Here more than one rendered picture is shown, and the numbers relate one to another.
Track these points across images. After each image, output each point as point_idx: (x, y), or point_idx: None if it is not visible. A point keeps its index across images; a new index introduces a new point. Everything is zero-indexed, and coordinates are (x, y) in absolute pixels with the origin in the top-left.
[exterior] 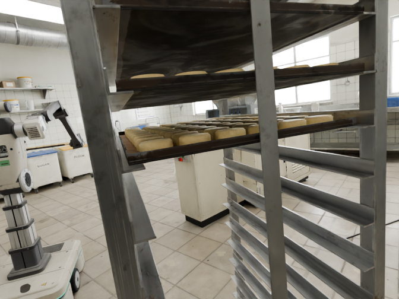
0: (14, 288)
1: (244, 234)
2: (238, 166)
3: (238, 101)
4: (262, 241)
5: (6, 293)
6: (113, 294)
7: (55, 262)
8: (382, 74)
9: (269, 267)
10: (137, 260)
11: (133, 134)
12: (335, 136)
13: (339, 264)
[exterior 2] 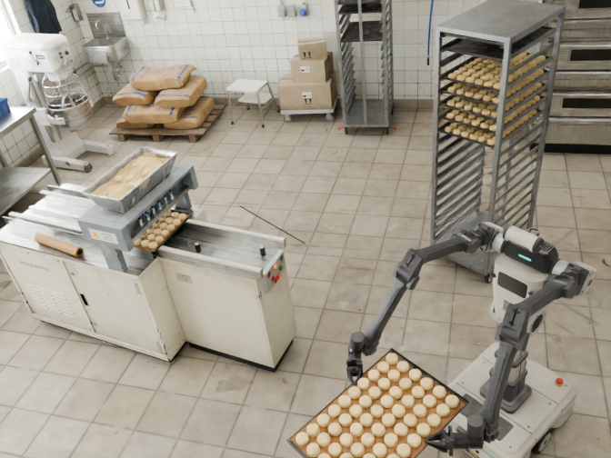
0: (529, 373)
1: (445, 182)
2: (447, 146)
3: (165, 173)
4: (308, 280)
5: (537, 372)
6: (446, 358)
7: (483, 374)
8: None
9: (349, 268)
10: (537, 135)
11: (518, 123)
12: None
13: (327, 234)
